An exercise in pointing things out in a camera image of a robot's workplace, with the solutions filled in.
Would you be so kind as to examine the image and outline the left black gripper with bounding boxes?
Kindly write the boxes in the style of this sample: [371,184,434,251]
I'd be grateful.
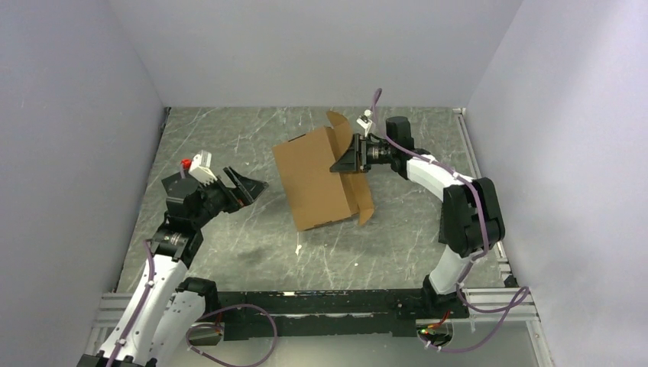
[191,165,267,228]

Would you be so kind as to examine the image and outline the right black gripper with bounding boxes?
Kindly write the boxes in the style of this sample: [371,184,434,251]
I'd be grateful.
[330,134,395,174]

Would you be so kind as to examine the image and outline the brown cardboard box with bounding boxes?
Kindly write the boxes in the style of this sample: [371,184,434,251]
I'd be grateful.
[272,111,375,232]

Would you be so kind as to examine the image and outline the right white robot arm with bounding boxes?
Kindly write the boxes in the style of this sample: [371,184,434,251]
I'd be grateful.
[330,111,505,317]

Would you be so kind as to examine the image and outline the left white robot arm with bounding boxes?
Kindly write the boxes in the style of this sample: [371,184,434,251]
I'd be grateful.
[77,164,268,366]

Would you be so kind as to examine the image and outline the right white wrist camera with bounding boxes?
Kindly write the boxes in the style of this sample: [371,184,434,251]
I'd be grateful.
[356,109,374,137]

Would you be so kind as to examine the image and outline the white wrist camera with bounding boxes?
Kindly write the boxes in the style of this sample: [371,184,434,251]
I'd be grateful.
[356,109,374,137]
[180,150,218,186]

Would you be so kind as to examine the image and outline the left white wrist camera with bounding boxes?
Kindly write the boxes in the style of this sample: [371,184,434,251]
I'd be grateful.
[180,150,218,186]

